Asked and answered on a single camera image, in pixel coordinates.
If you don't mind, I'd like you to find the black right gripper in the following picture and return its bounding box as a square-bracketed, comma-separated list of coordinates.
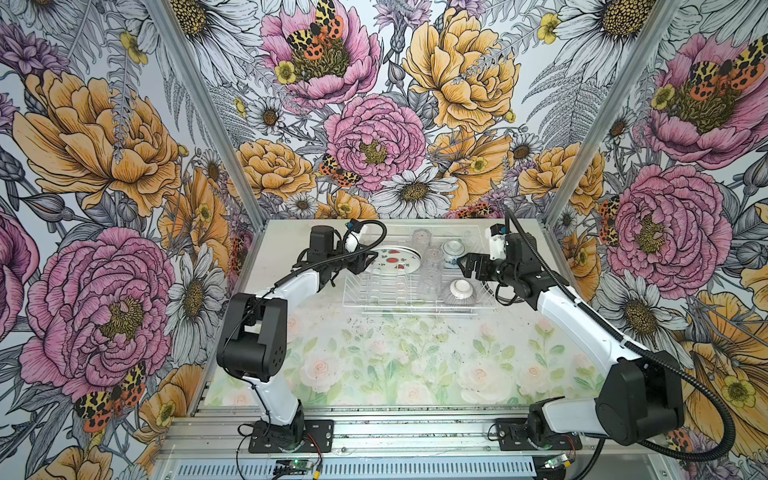
[456, 251, 519, 286]

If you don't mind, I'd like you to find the white plate teal rim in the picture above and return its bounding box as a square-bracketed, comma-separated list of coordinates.
[368, 246, 421, 276]

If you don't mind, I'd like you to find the clear glass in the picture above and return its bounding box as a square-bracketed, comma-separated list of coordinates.
[419, 270, 443, 300]
[421, 247, 444, 271]
[411, 228, 432, 251]

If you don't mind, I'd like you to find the white wire dish rack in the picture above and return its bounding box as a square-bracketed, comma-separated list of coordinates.
[343, 220, 494, 316]

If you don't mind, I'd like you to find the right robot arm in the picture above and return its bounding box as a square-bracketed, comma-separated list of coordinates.
[457, 224, 684, 445]

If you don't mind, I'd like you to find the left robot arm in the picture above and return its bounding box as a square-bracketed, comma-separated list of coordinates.
[216, 220, 387, 452]

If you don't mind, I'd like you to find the white blue floral bowl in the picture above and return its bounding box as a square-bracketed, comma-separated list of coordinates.
[441, 239, 467, 268]

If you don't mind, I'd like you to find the striped brown white bowl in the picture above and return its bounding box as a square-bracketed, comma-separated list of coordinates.
[442, 279, 476, 308]

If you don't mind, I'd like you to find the green circuit board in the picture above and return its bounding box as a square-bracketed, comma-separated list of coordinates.
[272, 459, 315, 479]

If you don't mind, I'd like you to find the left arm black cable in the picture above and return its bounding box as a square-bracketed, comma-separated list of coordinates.
[221, 219, 389, 373]

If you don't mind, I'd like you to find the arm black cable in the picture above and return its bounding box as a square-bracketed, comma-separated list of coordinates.
[221, 219, 389, 373]
[502, 206, 737, 462]

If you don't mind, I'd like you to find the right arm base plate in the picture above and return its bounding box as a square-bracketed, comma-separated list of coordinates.
[487, 418, 574, 452]

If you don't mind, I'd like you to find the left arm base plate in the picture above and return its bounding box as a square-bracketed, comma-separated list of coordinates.
[247, 419, 335, 454]

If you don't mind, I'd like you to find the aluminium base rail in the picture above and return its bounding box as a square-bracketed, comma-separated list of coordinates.
[149, 404, 607, 480]

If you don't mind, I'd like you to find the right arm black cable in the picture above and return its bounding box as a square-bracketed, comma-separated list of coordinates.
[502, 206, 737, 462]

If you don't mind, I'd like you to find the left aluminium corner post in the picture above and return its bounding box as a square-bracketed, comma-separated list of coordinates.
[147, 1, 268, 233]

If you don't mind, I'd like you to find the aluminium corner post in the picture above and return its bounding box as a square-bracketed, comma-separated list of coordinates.
[543, 0, 683, 227]
[147, 1, 268, 233]

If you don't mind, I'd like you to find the right aluminium corner post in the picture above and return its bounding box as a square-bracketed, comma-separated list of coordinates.
[543, 0, 683, 227]

